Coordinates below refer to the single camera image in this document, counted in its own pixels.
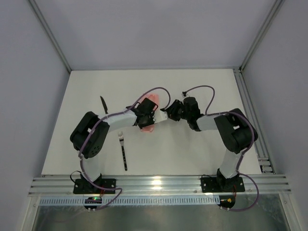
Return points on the pink satin napkin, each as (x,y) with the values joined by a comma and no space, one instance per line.
(150,127)

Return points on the grey slotted cable duct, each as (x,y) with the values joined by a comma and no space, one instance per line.
(133,200)

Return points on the aluminium rail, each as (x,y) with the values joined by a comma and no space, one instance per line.
(154,185)
(261,148)

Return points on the corner frame post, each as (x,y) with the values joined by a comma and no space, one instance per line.
(46,28)
(269,19)

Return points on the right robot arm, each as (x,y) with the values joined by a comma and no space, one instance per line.
(236,132)

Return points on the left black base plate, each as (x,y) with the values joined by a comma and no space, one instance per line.
(82,186)

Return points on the right controller board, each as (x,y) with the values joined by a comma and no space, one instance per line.
(226,202)

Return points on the right corner frame post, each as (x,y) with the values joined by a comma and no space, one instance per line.
(269,19)

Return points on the right side aluminium rail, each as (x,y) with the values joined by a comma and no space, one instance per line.
(261,148)

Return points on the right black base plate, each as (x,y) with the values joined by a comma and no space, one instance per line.
(217,184)

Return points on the aluminium front rail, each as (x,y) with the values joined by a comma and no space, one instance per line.
(154,185)

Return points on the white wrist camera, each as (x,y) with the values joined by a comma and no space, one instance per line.
(160,116)
(185,95)

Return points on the left controller board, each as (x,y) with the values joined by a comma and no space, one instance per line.
(92,203)

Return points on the silver fork black handle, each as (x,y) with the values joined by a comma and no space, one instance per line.
(121,141)

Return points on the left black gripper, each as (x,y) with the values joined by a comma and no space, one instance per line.
(146,119)

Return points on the controller board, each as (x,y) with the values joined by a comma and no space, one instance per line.
(226,202)
(92,203)

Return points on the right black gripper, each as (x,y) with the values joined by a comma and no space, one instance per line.
(173,110)

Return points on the black knife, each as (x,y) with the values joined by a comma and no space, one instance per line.
(104,105)

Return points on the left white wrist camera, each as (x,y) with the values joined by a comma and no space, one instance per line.
(160,116)

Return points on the left corner frame post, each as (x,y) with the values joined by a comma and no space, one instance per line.
(46,28)

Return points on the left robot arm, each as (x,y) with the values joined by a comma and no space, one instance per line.
(89,135)

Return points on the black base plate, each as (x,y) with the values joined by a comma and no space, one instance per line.
(82,186)
(217,184)

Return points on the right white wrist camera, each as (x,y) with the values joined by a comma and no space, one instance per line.
(185,95)

